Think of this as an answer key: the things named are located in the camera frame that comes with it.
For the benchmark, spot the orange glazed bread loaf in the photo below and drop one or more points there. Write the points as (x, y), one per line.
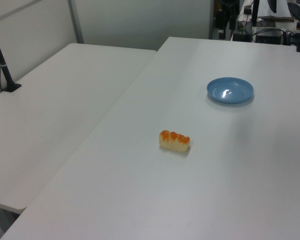
(174, 144)

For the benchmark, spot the blue round plate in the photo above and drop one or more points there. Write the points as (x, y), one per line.
(230, 91)

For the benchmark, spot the white side table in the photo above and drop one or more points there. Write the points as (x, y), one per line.
(52, 112)

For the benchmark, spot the dark equipment rack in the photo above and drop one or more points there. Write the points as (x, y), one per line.
(225, 20)

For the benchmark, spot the black electronics box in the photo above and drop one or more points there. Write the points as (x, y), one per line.
(268, 37)

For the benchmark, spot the black vertical pole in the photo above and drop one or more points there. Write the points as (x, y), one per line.
(254, 12)

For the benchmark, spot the dark curved object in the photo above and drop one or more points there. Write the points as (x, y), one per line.
(273, 5)

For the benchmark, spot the grey metal partition post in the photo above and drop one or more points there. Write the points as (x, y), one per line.
(76, 22)

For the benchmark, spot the black camera stand pole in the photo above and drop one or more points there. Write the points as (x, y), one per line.
(1, 63)

